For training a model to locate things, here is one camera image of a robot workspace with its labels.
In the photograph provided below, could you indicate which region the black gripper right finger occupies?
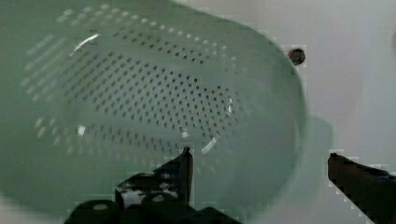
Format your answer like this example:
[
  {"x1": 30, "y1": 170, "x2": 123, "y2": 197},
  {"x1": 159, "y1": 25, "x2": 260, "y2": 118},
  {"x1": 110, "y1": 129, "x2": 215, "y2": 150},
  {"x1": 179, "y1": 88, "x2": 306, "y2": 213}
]
[{"x1": 327, "y1": 153, "x2": 396, "y2": 224}]

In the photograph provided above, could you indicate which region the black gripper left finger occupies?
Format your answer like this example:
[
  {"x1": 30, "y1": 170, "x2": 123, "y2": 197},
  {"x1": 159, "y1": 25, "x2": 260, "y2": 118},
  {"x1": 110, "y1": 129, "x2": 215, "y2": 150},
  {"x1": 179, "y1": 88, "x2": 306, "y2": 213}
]
[{"x1": 115, "y1": 147, "x2": 193, "y2": 209}]

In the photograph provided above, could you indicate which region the mint green oval strainer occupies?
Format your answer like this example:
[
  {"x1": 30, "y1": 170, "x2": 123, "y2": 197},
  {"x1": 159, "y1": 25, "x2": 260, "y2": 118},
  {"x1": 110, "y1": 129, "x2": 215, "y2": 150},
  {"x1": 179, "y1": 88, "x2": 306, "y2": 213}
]
[{"x1": 1, "y1": 0, "x2": 332, "y2": 224}]

